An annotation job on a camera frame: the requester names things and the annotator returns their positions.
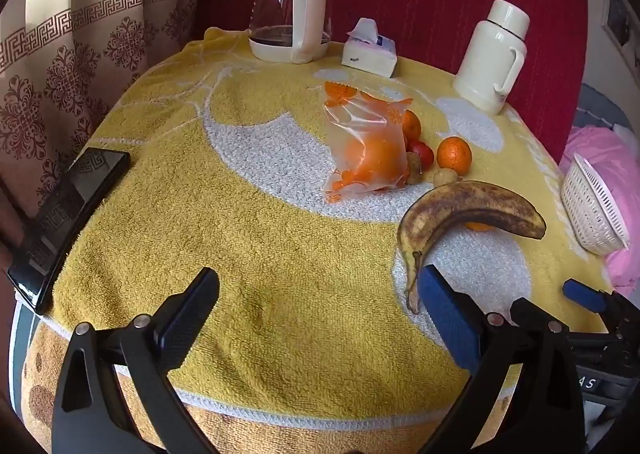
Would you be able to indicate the yellow and white towel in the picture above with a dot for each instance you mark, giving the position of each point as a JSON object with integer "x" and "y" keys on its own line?
{"x": 250, "y": 234}

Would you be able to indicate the pink dotted blanket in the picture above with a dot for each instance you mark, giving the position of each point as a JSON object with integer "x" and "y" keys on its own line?
{"x": 600, "y": 144}

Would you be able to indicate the patterned beige curtain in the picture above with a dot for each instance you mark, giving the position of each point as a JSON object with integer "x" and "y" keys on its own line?
{"x": 75, "y": 59}

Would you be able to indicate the tissue pack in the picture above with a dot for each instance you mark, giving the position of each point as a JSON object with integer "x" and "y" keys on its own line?
{"x": 369, "y": 51}

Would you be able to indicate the orange dotted tablecloth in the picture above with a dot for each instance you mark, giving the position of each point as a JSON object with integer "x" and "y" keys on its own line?
{"x": 45, "y": 384}

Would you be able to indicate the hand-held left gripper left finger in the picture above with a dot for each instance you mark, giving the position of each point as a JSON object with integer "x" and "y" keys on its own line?
{"x": 192, "y": 306}

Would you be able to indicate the framed wall picture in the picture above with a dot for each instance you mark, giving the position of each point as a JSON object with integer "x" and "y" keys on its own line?
{"x": 617, "y": 16}

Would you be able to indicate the grey-blue headboard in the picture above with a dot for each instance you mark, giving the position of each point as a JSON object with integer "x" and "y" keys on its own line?
{"x": 597, "y": 106}

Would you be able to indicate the white plastic basket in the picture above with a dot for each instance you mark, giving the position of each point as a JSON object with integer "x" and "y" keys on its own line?
{"x": 592, "y": 209}

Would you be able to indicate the black smartphone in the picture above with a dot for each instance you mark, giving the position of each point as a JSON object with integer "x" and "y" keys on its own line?
{"x": 65, "y": 219}

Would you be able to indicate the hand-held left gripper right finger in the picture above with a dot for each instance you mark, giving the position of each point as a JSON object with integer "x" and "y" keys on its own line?
{"x": 445, "y": 306}

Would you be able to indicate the spotted ripe banana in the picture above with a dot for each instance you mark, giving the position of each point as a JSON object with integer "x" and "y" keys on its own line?
{"x": 475, "y": 206}

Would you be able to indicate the small brown fruit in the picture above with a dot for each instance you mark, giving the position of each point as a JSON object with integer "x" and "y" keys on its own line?
{"x": 445, "y": 177}

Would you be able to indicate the plastic bag of oranges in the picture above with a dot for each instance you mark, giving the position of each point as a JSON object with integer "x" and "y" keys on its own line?
{"x": 367, "y": 149}

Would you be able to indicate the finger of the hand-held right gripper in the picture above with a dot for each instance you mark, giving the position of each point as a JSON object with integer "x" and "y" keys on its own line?
{"x": 530, "y": 315}
{"x": 582, "y": 295}

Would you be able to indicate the cream thermos flask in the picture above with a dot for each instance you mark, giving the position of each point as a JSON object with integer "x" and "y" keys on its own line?
{"x": 492, "y": 59}

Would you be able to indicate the red tomato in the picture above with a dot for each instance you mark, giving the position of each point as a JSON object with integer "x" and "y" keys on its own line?
{"x": 421, "y": 154}

